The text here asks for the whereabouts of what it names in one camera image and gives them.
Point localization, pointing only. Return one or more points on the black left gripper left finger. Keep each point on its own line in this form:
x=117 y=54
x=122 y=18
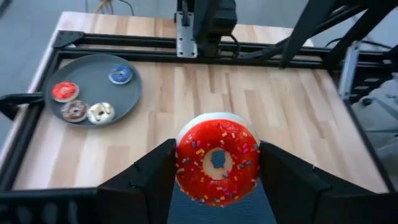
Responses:
x=149 y=186

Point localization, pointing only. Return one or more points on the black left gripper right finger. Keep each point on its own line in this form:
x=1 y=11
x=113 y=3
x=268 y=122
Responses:
x=289 y=186

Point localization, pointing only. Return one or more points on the small red sprinkled donut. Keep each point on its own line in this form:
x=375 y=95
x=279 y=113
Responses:
x=192 y=174
x=65 y=91

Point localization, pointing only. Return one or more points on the small cream donut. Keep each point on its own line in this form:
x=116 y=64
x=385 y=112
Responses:
x=93 y=116

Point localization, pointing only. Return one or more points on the small brown sprinkled donut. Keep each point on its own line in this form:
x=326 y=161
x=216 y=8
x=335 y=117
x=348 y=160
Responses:
x=66 y=113

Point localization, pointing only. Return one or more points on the small blue sprinkled donut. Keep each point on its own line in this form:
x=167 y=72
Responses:
x=115 y=77

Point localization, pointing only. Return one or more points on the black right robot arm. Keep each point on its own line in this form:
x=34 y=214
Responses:
x=214 y=18

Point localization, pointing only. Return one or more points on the round dark woven placemat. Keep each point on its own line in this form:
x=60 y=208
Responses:
x=248 y=214

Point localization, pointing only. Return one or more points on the grey plate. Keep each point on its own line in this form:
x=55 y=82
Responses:
x=93 y=90

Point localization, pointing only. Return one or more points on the black aluminium rig frame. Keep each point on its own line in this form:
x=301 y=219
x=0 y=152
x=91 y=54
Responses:
x=124 y=40

